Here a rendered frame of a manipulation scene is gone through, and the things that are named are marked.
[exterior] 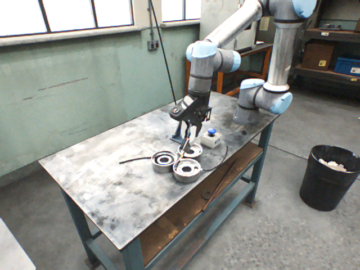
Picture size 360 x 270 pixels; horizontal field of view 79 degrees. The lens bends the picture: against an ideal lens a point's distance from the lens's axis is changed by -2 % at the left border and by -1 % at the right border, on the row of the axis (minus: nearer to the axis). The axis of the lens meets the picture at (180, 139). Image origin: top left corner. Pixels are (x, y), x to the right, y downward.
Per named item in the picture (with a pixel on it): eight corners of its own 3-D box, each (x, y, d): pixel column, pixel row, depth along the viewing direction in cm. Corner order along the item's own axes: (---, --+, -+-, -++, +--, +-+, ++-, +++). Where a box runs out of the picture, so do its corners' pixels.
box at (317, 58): (331, 72, 333) (341, 46, 313) (296, 67, 358) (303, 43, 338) (334, 67, 360) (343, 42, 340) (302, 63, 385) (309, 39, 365)
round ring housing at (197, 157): (201, 150, 101) (202, 143, 99) (202, 165, 93) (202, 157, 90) (178, 149, 102) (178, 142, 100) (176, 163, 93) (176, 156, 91)
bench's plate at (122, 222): (120, 253, 62) (119, 250, 61) (39, 164, 96) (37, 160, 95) (282, 114, 138) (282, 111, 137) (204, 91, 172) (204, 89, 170)
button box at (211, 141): (212, 148, 103) (213, 140, 100) (200, 143, 107) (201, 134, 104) (222, 142, 108) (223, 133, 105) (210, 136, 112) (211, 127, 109)
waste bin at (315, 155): (335, 223, 162) (361, 179, 139) (288, 199, 181) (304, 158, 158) (345, 197, 183) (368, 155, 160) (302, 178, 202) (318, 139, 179)
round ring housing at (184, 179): (175, 185, 82) (175, 177, 80) (171, 167, 91) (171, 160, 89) (202, 182, 84) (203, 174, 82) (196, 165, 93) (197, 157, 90)
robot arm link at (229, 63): (222, 47, 85) (201, 45, 79) (245, 52, 77) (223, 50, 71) (218, 68, 88) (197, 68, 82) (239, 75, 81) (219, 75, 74)
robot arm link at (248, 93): (247, 97, 129) (251, 74, 122) (267, 105, 120) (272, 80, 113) (233, 102, 123) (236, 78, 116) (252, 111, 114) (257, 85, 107)
